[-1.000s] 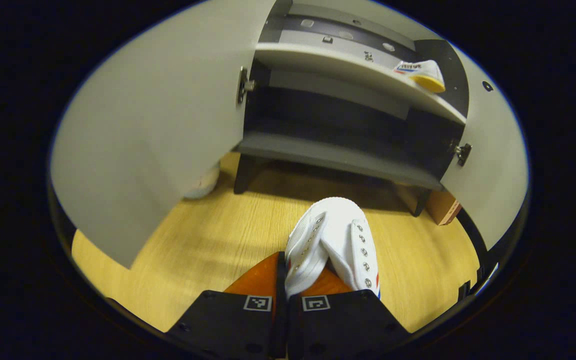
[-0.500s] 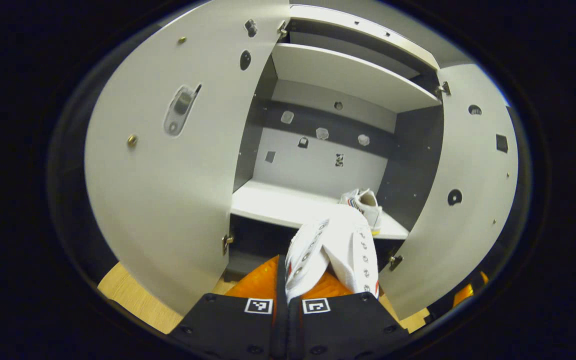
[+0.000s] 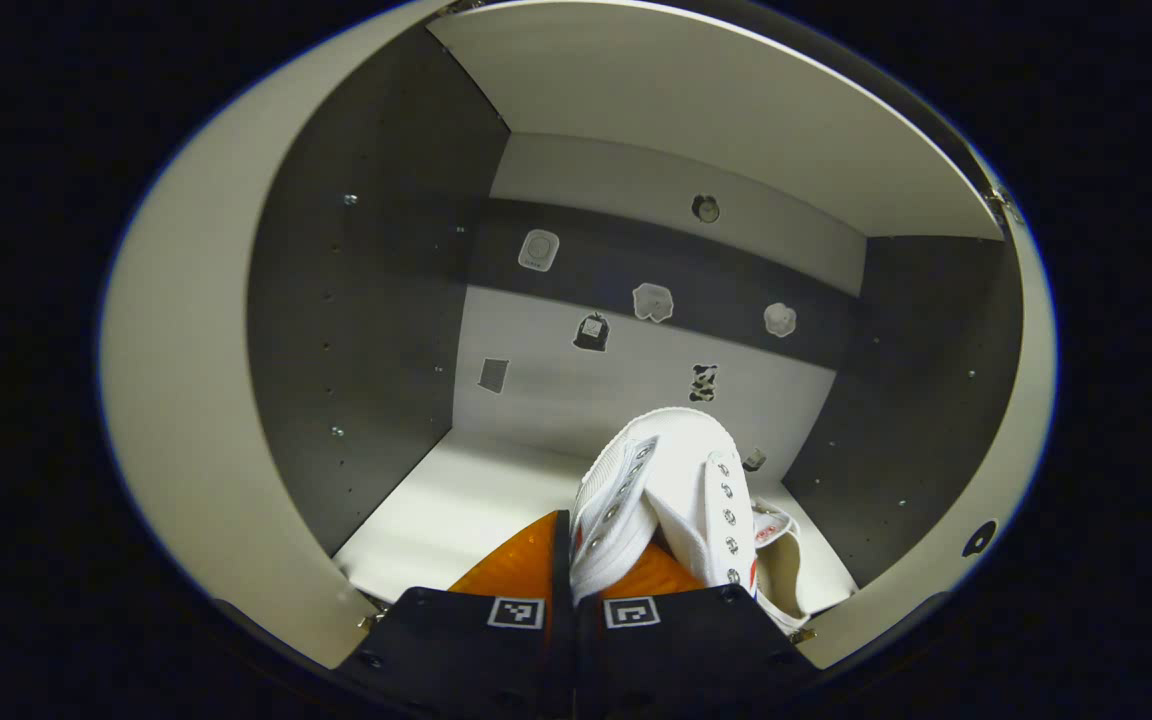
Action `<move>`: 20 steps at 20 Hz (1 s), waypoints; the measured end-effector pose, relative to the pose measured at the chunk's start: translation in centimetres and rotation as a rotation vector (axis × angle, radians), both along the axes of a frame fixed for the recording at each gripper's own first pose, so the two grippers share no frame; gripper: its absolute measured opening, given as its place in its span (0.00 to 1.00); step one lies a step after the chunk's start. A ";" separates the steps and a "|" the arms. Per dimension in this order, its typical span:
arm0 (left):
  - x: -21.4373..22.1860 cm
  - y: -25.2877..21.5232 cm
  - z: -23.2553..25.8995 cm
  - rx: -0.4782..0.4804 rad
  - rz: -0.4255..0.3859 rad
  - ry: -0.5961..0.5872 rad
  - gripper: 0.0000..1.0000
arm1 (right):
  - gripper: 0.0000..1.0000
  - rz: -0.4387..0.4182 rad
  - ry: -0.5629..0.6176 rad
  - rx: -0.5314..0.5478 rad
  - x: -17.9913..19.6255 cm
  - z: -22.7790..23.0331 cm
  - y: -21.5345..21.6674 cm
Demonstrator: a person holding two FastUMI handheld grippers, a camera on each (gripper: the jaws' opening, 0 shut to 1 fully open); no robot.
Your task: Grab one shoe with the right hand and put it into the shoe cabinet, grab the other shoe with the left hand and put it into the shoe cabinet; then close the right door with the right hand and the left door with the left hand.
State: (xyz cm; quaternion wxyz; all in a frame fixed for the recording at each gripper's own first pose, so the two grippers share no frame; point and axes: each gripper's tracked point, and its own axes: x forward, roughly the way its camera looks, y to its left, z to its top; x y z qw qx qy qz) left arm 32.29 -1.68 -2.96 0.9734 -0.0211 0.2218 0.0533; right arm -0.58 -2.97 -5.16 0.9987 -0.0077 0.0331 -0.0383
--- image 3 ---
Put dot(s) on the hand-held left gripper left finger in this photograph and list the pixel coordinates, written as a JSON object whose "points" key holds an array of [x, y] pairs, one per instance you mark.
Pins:
{"points": [[466, 650]]}

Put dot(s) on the white shoe cabinet door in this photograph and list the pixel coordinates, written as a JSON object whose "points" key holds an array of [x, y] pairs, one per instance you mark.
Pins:
{"points": [[186, 400], [1021, 470]]}

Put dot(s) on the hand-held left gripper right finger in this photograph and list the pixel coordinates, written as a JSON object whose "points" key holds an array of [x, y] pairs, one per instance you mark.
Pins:
{"points": [[676, 655]]}

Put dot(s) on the white canvas shoe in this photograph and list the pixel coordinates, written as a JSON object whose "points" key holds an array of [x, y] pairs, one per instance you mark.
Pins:
{"points": [[676, 460], [786, 570]]}

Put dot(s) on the white shoe cabinet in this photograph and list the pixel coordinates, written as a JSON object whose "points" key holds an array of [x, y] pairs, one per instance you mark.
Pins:
{"points": [[436, 500]]}

